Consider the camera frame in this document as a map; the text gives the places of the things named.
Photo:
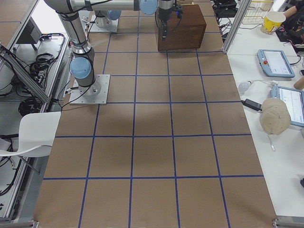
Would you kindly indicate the lower blue teach pendant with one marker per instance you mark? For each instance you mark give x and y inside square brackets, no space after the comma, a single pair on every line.
[294,100]

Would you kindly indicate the grey control box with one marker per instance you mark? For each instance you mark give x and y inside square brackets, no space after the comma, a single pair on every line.
[30,35]

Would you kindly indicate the cardboard tube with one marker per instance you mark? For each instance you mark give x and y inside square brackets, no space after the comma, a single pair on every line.
[299,84]

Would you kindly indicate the yellow paper popcorn cup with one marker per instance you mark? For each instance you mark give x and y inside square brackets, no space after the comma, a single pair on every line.
[272,21]

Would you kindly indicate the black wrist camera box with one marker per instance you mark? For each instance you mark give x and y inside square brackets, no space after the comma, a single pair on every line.
[179,11]

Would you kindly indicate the blue teach pendant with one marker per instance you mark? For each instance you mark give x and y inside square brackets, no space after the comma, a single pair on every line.
[294,100]
[274,63]

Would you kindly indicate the yellow wire basket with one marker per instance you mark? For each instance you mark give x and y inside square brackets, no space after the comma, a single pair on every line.
[256,11]

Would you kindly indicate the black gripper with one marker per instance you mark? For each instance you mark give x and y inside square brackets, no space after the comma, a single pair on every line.
[164,15]

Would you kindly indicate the dark brown wooden cabinet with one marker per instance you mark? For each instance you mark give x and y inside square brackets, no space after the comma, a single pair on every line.
[186,32]

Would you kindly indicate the aluminium frame post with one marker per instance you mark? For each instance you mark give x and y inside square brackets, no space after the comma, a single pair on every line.
[236,24]

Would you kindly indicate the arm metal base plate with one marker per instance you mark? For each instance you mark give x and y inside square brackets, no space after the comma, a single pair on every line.
[90,25]
[96,94]

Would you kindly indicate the black power adapter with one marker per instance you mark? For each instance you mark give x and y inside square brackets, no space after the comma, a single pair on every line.
[252,104]

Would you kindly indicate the white light bulb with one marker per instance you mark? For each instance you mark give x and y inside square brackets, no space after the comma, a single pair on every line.
[244,86]

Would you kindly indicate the beige baseball cap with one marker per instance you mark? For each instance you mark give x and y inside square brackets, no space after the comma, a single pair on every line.
[275,117]

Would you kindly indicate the white plastic chair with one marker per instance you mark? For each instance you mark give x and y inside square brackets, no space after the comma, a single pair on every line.
[36,135]

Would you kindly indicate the upper blue teach pendant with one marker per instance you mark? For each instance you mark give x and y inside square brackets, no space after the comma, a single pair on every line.
[274,63]

